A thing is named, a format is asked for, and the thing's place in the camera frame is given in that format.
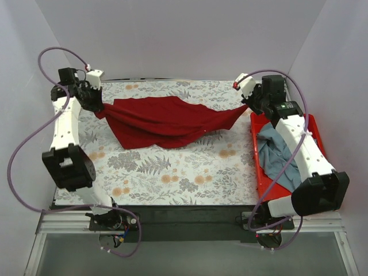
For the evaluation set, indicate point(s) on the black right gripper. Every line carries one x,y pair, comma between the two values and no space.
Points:
253,99

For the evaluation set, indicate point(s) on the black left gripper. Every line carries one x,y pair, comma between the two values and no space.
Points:
92,99

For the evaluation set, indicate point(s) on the red t-shirt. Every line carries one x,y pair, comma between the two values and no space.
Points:
167,122

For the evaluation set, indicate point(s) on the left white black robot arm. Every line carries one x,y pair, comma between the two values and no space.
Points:
67,163

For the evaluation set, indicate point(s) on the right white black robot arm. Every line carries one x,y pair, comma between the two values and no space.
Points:
322,188

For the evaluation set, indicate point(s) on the grey-blue t-shirt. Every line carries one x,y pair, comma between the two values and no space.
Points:
273,155

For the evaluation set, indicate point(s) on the red plastic bin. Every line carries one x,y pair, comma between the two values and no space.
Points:
287,161

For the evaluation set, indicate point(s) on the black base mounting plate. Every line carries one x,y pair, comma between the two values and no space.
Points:
183,223

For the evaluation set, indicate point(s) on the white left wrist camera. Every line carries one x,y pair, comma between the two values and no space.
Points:
93,77

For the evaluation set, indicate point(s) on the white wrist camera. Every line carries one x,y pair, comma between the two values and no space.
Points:
245,84
93,77

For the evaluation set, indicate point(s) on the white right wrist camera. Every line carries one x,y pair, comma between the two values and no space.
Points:
245,84

